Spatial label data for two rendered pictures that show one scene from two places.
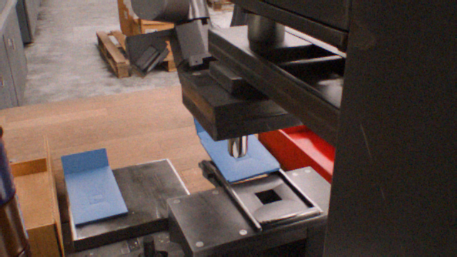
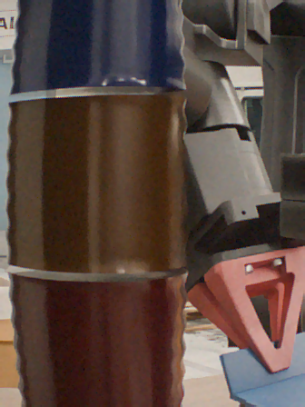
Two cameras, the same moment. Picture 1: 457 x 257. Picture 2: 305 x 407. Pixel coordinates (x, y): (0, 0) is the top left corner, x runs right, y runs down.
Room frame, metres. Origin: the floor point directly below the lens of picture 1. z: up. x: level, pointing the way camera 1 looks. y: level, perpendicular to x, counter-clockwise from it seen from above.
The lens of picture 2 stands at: (-0.04, 0.14, 1.15)
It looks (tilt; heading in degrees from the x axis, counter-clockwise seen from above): 3 degrees down; 356
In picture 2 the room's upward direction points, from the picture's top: straight up
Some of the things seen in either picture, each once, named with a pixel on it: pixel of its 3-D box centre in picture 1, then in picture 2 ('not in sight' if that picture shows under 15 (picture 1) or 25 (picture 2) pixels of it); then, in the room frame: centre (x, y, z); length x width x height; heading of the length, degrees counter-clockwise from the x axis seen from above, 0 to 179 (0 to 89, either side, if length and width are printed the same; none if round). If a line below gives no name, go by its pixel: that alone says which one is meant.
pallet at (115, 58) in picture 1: (156, 46); not in sight; (4.42, 0.74, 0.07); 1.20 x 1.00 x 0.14; 23
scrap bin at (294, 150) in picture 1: (321, 150); not in sight; (0.67, -0.16, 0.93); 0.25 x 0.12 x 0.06; 23
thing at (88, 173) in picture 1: (91, 182); not in sight; (0.56, 0.20, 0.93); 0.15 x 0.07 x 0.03; 24
